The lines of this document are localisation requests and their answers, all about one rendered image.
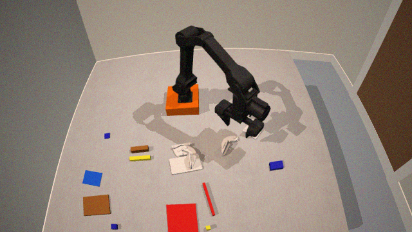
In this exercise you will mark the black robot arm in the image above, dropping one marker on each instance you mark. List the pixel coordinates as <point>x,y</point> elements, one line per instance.
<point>237,77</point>

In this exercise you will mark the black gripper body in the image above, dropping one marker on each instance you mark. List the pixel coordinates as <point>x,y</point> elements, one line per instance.
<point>254,127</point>

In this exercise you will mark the yellow flat bar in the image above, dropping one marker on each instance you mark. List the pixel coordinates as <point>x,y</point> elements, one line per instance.
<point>140,158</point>

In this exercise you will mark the blue square tile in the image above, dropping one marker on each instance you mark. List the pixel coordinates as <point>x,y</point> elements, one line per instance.
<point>92,178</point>

